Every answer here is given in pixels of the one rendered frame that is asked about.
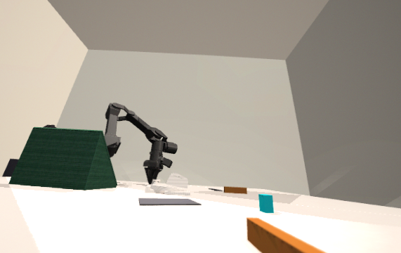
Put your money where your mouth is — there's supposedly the small teal block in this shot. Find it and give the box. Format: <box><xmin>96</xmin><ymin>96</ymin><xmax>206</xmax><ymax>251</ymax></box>
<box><xmin>258</xmin><ymin>194</ymin><xmax>275</xmax><ymax>213</ymax></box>

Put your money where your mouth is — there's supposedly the orange-brown long bar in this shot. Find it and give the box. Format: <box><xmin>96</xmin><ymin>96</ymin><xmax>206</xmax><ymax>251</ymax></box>
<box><xmin>246</xmin><ymin>217</ymin><xmax>326</xmax><ymax>253</ymax></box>

